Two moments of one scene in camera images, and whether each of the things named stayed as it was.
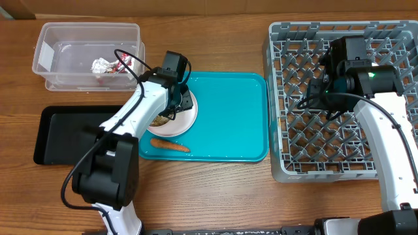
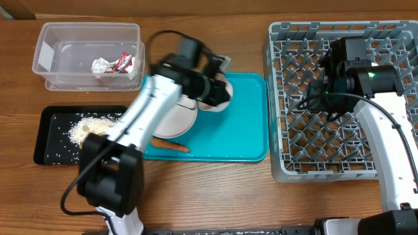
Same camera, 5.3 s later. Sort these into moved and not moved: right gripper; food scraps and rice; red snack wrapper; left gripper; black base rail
Moved: left gripper; food scraps and rice
Not moved: black base rail; right gripper; red snack wrapper
